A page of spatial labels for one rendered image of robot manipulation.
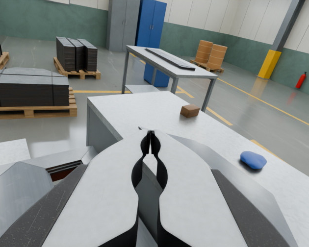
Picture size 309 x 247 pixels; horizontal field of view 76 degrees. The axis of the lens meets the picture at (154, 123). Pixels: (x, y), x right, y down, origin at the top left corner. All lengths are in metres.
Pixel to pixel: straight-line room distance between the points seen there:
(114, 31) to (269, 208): 7.79
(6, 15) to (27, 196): 7.85
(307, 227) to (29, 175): 1.01
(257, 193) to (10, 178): 0.93
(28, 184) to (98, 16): 7.95
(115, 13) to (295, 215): 7.80
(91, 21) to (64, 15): 0.91
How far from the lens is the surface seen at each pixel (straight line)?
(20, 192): 0.94
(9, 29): 8.57
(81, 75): 4.68
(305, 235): 0.79
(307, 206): 0.90
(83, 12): 8.51
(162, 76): 4.82
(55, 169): 1.02
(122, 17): 8.17
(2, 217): 0.88
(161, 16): 8.77
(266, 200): 0.77
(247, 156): 0.92
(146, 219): 0.86
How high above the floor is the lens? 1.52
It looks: 28 degrees down
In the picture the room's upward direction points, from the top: 12 degrees clockwise
